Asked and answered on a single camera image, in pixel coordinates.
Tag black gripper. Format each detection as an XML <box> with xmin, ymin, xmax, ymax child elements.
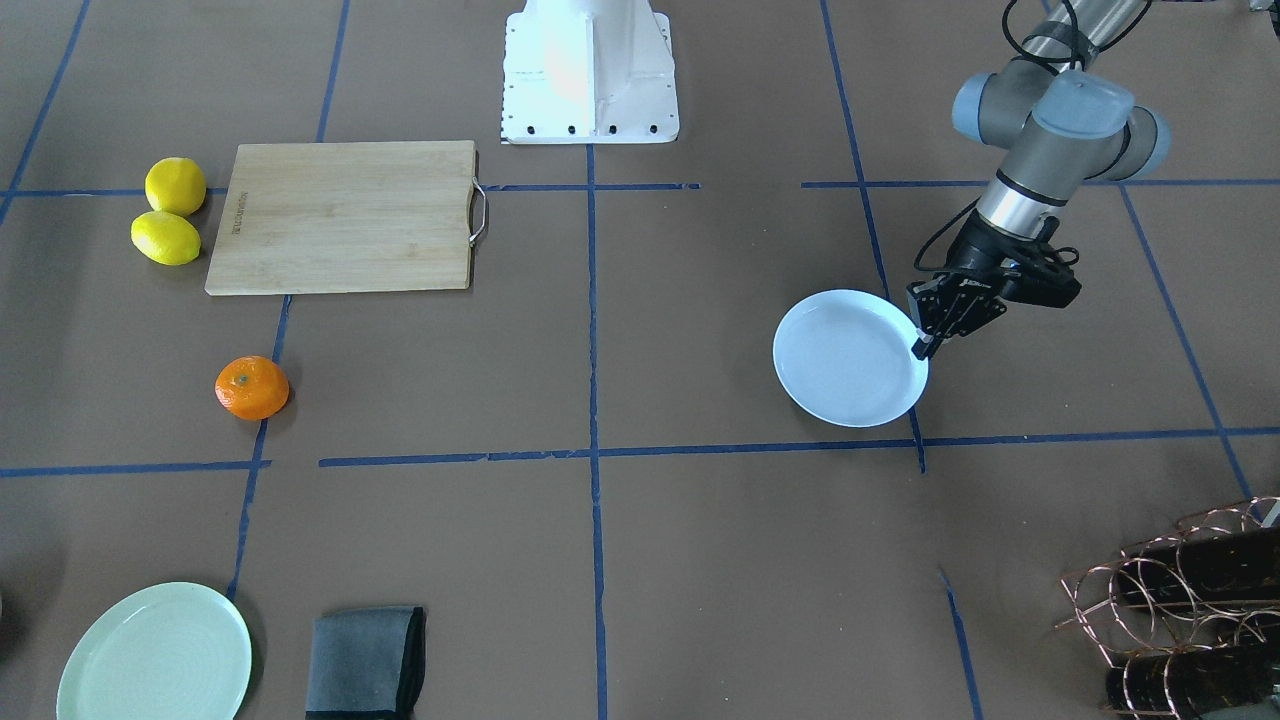
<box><xmin>908</xmin><ymin>215</ymin><xmax>1006</xmax><ymax>361</ymax></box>

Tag light blue plate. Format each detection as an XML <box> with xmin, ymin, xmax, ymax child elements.
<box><xmin>772</xmin><ymin>290</ymin><xmax>929</xmax><ymax>428</ymax></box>

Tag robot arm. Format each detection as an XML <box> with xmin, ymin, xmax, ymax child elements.
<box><xmin>908</xmin><ymin>1</ymin><xmax>1172</xmax><ymax>360</ymax></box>

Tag green plate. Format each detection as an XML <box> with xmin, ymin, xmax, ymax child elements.
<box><xmin>55</xmin><ymin>582</ymin><xmax>253</xmax><ymax>719</ymax></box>

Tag dark wine bottle middle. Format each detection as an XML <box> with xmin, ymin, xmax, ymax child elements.
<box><xmin>1114</xmin><ymin>527</ymin><xmax>1279</xmax><ymax>611</ymax></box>

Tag dark wine bottle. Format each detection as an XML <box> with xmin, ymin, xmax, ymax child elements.
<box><xmin>1114</xmin><ymin>527</ymin><xmax>1279</xmax><ymax>611</ymax></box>
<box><xmin>1105</xmin><ymin>644</ymin><xmax>1279</xmax><ymax>719</ymax></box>

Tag dark wine bottle front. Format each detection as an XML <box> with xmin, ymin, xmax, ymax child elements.
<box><xmin>1105</xmin><ymin>644</ymin><xmax>1279</xmax><ymax>719</ymax></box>

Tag bamboo cutting board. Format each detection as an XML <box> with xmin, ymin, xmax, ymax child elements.
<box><xmin>205</xmin><ymin>140</ymin><xmax>488</xmax><ymax>297</ymax></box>

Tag orange mandarin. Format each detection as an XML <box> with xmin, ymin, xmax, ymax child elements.
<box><xmin>214</xmin><ymin>355</ymin><xmax>291</xmax><ymax>421</ymax></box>

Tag lemon far one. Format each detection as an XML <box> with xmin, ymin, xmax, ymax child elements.
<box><xmin>143</xmin><ymin>158</ymin><xmax>207</xmax><ymax>217</ymax></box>

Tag lemon near board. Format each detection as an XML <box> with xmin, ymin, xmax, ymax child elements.
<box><xmin>131</xmin><ymin>210</ymin><xmax>202</xmax><ymax>266</ymax></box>

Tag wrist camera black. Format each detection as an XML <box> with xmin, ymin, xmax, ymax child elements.
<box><xmin>998</xmin><ymin>242</ymin><xmax>1082</xmax><ymax>307</ymax></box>

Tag copper wire bottle rack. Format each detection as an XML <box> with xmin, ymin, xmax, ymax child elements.
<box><xmin>1059</xmin><ymin>496</ymin><xmax>1279</xmax><ymax>719</ymax></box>

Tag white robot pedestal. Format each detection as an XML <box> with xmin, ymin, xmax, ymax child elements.
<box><xmin>500</xmin><ymin>1</ymin><xmax>681</xmax><ymax>145</ymax></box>

